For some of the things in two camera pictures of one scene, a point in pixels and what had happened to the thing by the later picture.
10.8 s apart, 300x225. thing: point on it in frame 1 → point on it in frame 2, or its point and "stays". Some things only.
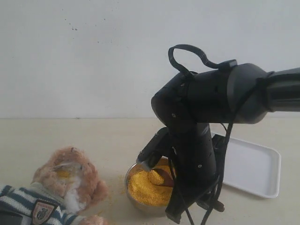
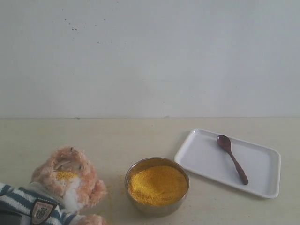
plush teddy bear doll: (64, 183) stays
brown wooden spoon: (168, 181) → (225, 142)
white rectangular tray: (251, 167) stays
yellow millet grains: (143, 187) stays
